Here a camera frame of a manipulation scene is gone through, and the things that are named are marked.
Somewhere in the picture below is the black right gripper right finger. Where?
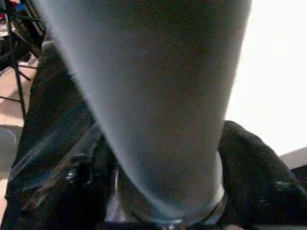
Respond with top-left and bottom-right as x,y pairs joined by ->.
217,121 -> 307,227

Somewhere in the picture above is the black folding stand frame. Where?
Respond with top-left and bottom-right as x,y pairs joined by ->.
0,0 -> 47,120

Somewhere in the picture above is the white plastic table leg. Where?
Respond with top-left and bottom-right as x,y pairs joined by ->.
33,0 -> 253,227

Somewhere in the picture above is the grey floor rug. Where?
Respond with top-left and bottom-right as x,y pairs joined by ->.
0,124 -> 24,173

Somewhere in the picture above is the black mat cover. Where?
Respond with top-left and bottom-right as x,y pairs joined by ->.
4,40 -> 116,230

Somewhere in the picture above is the white plastic table top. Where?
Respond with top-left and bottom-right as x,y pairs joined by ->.
224,0 -> 307,171

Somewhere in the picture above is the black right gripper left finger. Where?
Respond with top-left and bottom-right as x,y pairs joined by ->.
21,134 -> 122,230

